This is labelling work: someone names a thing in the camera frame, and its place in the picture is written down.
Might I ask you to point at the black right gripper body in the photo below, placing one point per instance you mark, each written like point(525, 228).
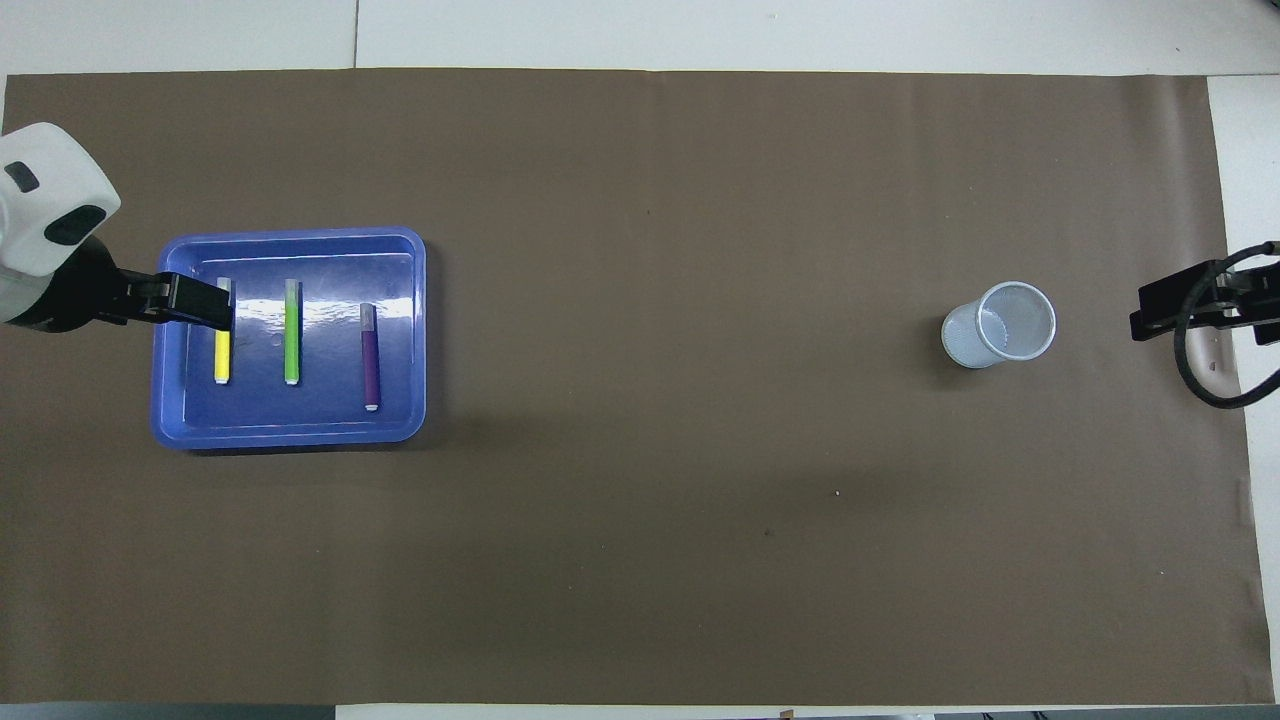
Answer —
point(1245, 295)

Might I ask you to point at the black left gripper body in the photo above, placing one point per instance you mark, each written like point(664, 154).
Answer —
point(85, 295)

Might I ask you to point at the yellow pen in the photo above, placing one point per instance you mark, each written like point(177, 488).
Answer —
point(223, 360)

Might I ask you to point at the green pen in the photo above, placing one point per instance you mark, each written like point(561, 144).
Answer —
point(292, 340)

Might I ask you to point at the purple pen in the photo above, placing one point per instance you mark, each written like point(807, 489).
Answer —
point(370, 365)

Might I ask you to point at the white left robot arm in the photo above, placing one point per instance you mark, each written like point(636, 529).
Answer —
point(45, 190)

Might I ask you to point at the blue plastic tray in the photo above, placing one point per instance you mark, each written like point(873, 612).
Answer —
point(330, 400)

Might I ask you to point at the light blue mesh pen cup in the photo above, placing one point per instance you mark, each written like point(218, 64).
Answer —
point(965, 340)

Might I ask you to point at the brown table mat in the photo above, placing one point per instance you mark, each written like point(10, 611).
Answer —
point(650, 400)

